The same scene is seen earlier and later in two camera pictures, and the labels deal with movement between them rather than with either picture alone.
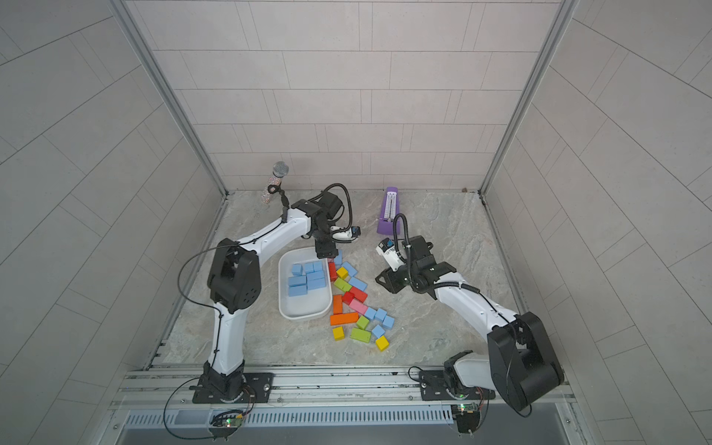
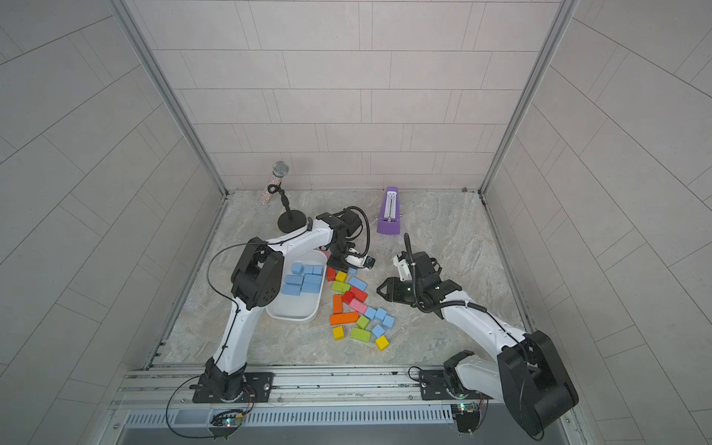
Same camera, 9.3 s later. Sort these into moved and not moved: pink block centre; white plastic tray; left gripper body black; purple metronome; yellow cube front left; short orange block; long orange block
Moved: left gripper body black; white plastic tray
Not moved: pink block centre; long orange block; purple metronome; short orange block; yellow cube front left
